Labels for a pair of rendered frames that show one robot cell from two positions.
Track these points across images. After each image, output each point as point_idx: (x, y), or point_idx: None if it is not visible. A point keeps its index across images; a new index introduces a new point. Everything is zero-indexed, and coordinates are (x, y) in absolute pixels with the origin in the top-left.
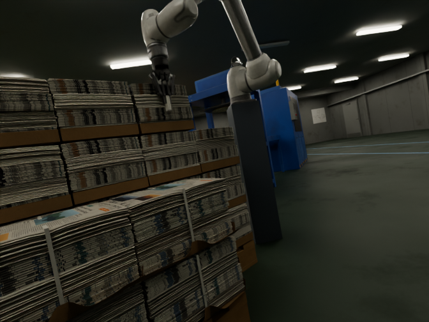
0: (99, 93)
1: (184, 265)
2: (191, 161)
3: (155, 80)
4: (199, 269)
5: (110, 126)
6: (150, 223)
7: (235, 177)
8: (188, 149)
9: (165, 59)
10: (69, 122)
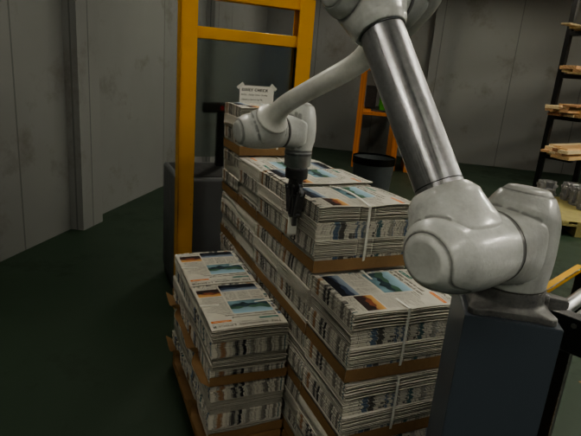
0: (272, 190)
1: None
2: (303, 310)
3: (286, 193)
4: None
5: (270, 224)
6: (193, 307)
7: (335, 394)
8: (301, 292)
9: (287, 170)
10: (260, 208)
